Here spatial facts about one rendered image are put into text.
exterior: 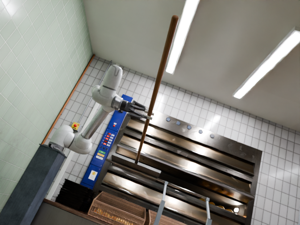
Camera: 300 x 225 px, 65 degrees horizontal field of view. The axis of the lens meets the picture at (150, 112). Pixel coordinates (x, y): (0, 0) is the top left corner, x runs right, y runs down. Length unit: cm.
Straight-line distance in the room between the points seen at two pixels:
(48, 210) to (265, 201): 255
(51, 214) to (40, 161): 51
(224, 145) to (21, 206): 247
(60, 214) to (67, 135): 74
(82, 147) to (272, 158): 253
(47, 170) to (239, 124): 257
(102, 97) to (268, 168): 262
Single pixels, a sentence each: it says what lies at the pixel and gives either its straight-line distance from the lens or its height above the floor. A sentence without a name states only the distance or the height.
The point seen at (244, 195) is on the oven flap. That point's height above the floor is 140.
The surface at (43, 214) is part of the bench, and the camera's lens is 257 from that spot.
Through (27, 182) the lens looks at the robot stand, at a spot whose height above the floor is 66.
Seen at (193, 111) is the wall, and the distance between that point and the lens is 343.
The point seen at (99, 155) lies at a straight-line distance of 307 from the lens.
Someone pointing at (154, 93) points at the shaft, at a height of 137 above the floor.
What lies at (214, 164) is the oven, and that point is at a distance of 328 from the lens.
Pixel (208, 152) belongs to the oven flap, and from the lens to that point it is 329.
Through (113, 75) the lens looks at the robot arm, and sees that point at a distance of 161.
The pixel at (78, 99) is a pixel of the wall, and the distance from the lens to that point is 340.
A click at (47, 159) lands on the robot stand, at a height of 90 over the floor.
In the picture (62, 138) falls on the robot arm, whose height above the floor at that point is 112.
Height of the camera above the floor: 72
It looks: 24 degrees up
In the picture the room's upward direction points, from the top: 22 degrees clockwise
